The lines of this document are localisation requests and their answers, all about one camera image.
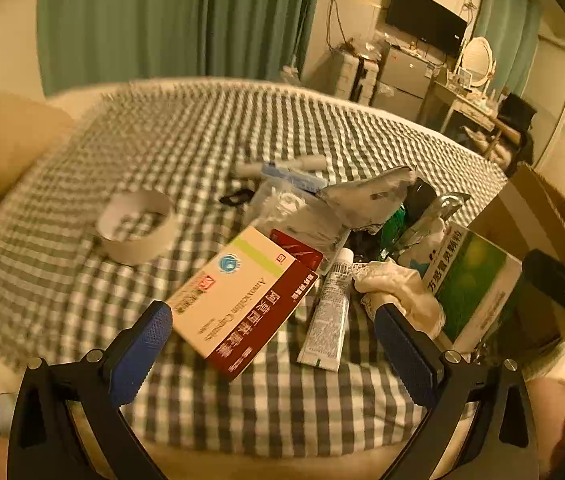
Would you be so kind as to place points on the crumpled silver packet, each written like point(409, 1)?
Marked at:
point(367, 195)

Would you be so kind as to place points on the red white medicine box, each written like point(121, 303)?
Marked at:
point(242, 320)

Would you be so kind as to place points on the beige pillow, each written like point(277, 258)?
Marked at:
point(2, 145)

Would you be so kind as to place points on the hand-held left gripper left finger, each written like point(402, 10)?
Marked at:
point(148, 350)

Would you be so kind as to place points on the brown cardboard box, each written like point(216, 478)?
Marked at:
point(537, 200)

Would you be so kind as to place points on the green white medicine box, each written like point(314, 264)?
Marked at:
point(472, 280)

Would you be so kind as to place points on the white wardrobe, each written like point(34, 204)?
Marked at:
point(562, 100)

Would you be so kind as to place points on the black wall television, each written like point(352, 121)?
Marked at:
point(422, 15)

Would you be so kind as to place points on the oval white vanity mirror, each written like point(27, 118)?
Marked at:
point(477, 57)

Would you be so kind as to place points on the white tape roll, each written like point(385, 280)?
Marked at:
point(137, 251)

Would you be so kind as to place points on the black chair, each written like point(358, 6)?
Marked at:
point(517, 110)

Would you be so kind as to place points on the white ointment tube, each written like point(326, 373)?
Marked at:
point(330, 310)

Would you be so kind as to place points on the clear silvery wrapper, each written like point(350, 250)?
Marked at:
point(440, 215)

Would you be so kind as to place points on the narrow green curtain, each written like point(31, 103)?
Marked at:
point(507, 25)

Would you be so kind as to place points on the small red box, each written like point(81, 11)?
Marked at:
point(297, 250)

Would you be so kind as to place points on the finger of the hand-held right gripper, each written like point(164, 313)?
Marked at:
point(564, 287)

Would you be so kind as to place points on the grey mini fridge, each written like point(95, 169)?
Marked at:
point(405, 75)

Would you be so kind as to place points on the grey white checked blanket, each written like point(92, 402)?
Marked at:
point(187, 125)

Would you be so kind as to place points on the green foil packet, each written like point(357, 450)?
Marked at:
point(393, 225)

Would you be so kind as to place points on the white lace cloth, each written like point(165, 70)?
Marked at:
point(402, 280)

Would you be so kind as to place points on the white suitcase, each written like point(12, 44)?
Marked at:
point(357, 77)

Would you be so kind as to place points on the white dressing table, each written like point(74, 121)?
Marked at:
point(454, 97)

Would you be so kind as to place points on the clear plastic bag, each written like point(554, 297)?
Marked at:
point(282, 210)

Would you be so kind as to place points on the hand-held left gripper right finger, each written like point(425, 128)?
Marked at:
point(407, 355)

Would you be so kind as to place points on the wide green curtain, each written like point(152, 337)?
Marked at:
point(137, 20)

